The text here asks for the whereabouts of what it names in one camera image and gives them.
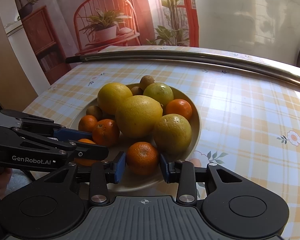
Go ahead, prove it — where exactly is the plaid floral tablecloth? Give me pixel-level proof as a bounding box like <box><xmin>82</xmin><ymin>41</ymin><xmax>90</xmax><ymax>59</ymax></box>
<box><xmin>25</xmin><ymin>60</ymin><xmax>300</xmax><ymax>239</ymax></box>

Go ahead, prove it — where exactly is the beige round plate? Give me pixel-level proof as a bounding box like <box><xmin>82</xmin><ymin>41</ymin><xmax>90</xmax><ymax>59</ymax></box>
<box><xmin>71</xmin><ymin>82</ymin><xmax>203</xmax><ymax>193</ymax></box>

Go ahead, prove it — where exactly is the large yellow grapefruit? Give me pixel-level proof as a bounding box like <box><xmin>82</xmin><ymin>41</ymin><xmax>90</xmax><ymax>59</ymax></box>
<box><xmin>97</xmin><ymin>82</ymin><xmax>133</xmax><ymax>115</ymax></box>

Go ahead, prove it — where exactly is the person left hand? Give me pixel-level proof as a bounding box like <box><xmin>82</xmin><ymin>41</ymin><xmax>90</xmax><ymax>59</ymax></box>
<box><xmin>0</xmin><ymin>168</ymin><xmax>12</xmax><ymax>198</ymax></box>

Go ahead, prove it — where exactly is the steel telescopic pole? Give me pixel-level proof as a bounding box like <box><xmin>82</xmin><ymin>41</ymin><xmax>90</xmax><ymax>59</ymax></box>
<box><xmin>65</xmin><ymin>48</ymin><xmax>300</xmax><ymax>87</ymax></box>

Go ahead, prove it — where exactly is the large yellow orange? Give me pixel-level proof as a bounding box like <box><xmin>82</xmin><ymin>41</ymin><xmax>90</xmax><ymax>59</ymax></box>
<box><xmin>115</xmin><ymin>95</ymin><xmax>163</xmax><ymax>138</ymax></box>

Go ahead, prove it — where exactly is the brown kiwi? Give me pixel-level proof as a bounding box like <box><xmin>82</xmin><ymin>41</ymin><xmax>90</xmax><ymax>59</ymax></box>
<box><xmin>131</xmin><ymin>86</ymin><xmax>143</xmax><ymax>95</ymax></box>
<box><xmin>86</xmin><ymin>105</ymin><xmax>103</xmax><ymax>121</ymax></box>
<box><xmin>139</xmin><ymin>75</ymin><xmax>154</xmax><ymax>90</ymax></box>

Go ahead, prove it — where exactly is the printed room backdrop cloth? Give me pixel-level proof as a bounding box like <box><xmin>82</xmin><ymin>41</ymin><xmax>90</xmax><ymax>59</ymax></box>
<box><xmin>15</xmin><ymin>0</ymin><xmax>199</xmax><ymax>83</ymax></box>

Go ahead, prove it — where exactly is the small orange mandarin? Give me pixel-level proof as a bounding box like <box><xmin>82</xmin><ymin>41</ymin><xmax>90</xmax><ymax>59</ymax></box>
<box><xmin>92</xmin><ymin>119</ymin><xmax>120</xmax><ymax>147</ymax></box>

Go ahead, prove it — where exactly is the yellow-green orange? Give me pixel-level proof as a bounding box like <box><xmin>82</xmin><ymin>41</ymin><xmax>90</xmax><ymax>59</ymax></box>
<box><xmin>153</xmin><ymin>114</ymin><xmax>192</xmax><ymax>156</ymax></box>
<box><xmin>143</xmin><ymin>82</ymin><xmax>174</xmax><ymax>106</ymax></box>

